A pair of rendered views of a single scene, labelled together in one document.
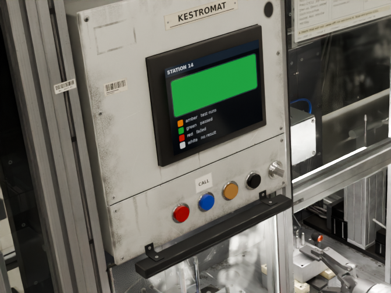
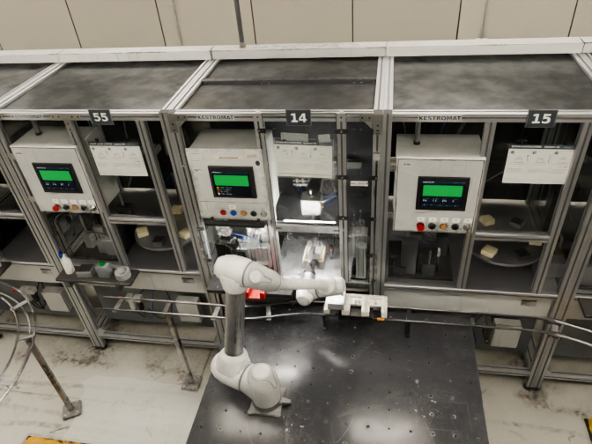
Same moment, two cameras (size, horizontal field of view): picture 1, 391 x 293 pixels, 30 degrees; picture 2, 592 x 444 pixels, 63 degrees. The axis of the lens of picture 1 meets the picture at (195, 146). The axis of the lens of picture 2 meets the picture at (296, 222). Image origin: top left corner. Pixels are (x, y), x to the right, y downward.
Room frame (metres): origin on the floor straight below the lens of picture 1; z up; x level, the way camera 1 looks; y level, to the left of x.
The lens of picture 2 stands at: (-0.05, -1.94, 3.03)
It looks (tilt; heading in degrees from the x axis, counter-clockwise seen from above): 37 degrees down; 48
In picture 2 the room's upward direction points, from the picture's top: 5 degrees counter-clockwise
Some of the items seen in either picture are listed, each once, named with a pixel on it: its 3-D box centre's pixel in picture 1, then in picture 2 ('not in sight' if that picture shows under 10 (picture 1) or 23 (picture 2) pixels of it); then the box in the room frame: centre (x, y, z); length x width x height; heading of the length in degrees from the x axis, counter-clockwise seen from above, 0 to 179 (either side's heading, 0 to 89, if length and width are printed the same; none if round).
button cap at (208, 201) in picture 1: (205, 201); not in sight; (1.22, -0.01, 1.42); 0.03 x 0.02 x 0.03; 125
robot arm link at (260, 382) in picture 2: not in sight; (262, 382); (0.79, -0.63, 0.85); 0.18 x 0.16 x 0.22; 106
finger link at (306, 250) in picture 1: (312, 253); not in sight; (1.57, -0.27, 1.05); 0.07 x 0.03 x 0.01; 36
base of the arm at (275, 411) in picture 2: not in sight; (270, 399); (0.81, -0.66, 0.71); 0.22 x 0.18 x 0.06; 125
